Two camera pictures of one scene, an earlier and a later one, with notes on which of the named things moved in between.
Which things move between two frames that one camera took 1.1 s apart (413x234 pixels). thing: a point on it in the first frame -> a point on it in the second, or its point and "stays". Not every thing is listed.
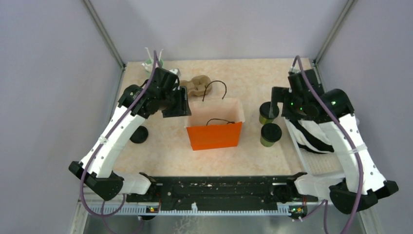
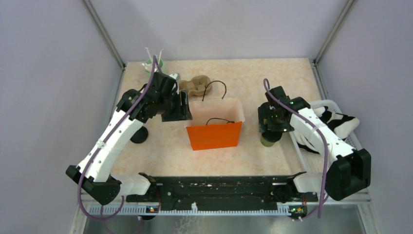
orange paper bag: x=215 y=124 stays
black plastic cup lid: x=271 y=132 stays
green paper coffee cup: x=266 y=143 stays
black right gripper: x=280 y=94 -> x=265 y=112
